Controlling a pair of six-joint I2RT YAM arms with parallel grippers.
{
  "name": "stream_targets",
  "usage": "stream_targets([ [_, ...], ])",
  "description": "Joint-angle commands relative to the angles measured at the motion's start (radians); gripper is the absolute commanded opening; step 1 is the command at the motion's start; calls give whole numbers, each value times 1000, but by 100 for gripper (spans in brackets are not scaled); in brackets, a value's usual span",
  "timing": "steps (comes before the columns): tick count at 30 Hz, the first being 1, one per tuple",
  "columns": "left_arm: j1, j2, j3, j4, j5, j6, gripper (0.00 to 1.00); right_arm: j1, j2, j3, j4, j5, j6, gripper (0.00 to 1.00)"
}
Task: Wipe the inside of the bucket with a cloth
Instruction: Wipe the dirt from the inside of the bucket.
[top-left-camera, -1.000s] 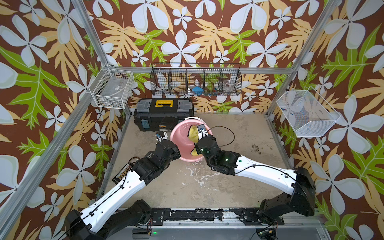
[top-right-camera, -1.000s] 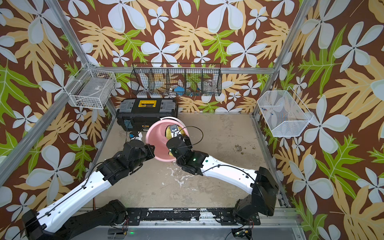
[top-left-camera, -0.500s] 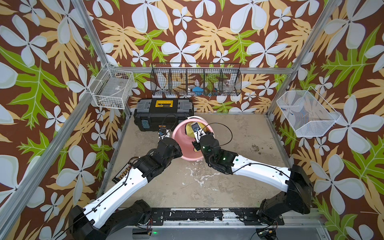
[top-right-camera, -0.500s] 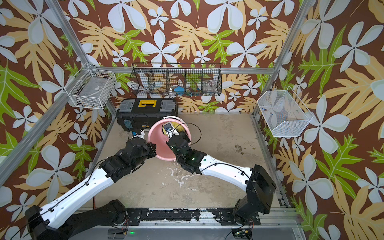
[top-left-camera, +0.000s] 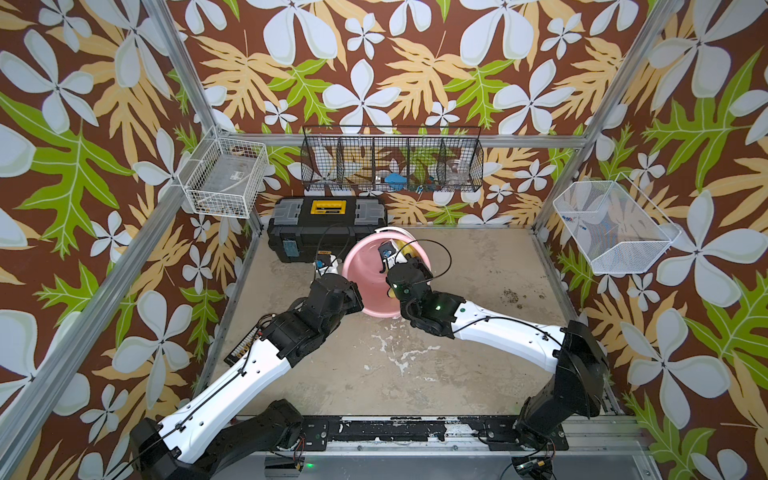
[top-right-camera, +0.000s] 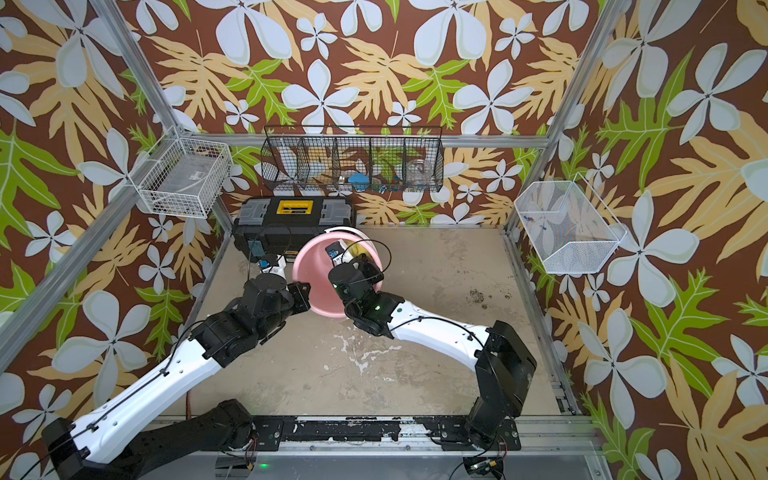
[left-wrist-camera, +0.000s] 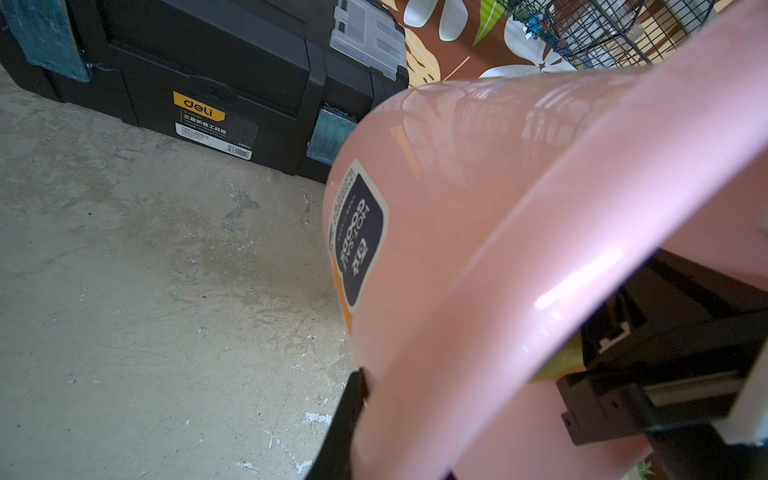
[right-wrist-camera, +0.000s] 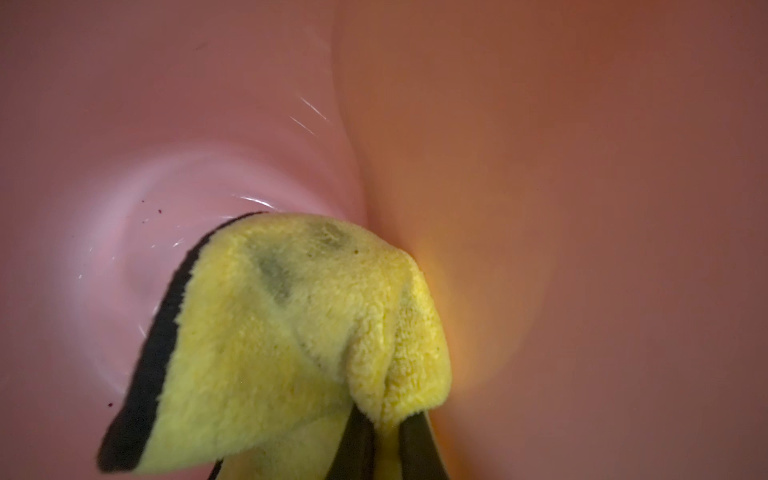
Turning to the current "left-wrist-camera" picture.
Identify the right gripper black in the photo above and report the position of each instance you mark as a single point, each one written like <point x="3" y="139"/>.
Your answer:
<point x="666" y="356"/>

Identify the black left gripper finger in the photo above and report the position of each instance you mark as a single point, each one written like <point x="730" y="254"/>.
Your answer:
<point x="333" y="461"/>

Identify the pink plastic bucket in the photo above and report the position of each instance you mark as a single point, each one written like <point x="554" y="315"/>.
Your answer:
<point x="474" y="226"/>

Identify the yellow microfiber cloth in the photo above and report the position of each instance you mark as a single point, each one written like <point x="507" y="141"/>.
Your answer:
<point x="567" y="360"/>

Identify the black plastic toolbox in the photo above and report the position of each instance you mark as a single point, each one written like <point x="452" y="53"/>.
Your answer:
<point x="277" y="83"/>

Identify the black wire basket back wall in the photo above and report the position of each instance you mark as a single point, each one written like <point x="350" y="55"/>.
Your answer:
<point x="611" y="34"/>

